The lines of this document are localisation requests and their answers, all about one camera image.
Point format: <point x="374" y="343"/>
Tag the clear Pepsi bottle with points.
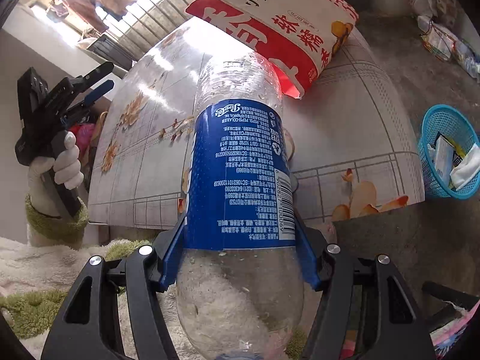
<point x="240" y="290"/>

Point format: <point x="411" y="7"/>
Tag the purple snack bag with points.
<point x="445" y="158"/>

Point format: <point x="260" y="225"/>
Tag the red white snack bag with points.
<point x="299" y="37"/>

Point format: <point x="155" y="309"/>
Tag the green white fluffy rug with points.
<point x="36" y="280"/>

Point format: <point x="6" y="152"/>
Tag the red bags pile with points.
<point x="87" y="139"/>

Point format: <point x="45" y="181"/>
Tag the green cuffed left forearm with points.
<point x="45" y="230"/>

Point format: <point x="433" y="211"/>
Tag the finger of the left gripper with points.
<point x="98" y="73"/>
<point x="98" y="92"/>

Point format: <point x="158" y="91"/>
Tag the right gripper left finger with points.
<point x="113" y="302"/>

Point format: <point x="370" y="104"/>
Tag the pink cloth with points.
<point x="451" y="327"/>

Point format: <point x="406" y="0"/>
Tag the blue mesh trash basket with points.
<point x="456" y="128"/>

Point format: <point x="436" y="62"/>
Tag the patterned tile box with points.
<point x="448" y="11"/>

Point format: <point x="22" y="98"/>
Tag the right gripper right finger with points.
<point x="390" y="323"/>

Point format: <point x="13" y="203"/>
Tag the white tote bag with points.
<point x="465" y="171"/>

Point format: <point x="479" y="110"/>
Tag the white plastic bag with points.
<point x="423" y="8"/>

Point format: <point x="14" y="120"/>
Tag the white gloved left hand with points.
<point x="67" y="172"/>

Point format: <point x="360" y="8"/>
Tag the pile of floor wrappers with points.
<point x="445" y="45"/>

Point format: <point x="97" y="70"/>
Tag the metal balcony railing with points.
<point x="146" y="23"/>

